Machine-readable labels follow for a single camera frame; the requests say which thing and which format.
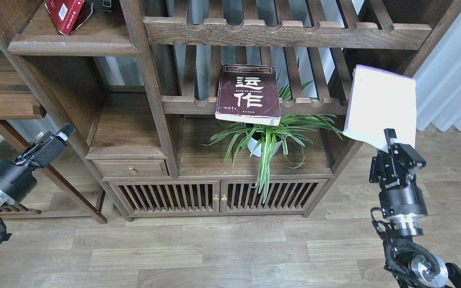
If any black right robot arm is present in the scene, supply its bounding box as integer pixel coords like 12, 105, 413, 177
369, 129, 461, 288

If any brass drawer knob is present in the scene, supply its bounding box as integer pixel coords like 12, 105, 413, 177
128, 166, 137, 175

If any dark maroon book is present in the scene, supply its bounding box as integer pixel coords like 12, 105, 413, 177
215, 64, 281, 126

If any white plant pot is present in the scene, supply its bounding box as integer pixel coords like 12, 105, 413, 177
247, 132, 282, 157

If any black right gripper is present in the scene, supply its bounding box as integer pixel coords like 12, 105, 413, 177
369, 129, 428, 218

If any white sheer curtain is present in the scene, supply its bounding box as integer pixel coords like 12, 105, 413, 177
415, 13, 461, 131

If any small dark object top shelf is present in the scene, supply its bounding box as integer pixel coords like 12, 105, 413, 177
101, 0, 113, 12

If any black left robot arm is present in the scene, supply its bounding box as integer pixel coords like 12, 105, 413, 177
0, 123, 76, 245

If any dark wooden bookshelf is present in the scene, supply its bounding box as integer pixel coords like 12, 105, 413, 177
0, 0, 461, 220

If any green spider plant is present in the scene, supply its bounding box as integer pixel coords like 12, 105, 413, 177
202, 70, 344, 203

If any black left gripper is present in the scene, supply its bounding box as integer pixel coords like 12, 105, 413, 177
0, 123, 76, 204

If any white book top shelf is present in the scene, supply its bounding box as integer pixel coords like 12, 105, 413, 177
343, 64, 417, 152

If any red paperback book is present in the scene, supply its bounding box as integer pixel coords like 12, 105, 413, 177
44, 0, 94, 35

